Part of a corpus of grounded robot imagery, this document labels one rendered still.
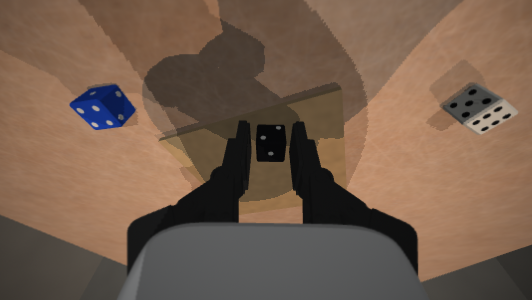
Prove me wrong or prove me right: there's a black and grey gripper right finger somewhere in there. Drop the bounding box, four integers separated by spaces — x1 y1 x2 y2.
289 121 418 276

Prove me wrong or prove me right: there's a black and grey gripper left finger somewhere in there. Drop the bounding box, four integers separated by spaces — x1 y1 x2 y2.
127 121 252 276

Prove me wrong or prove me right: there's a blue die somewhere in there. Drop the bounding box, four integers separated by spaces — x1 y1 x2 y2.
69 84 136 130

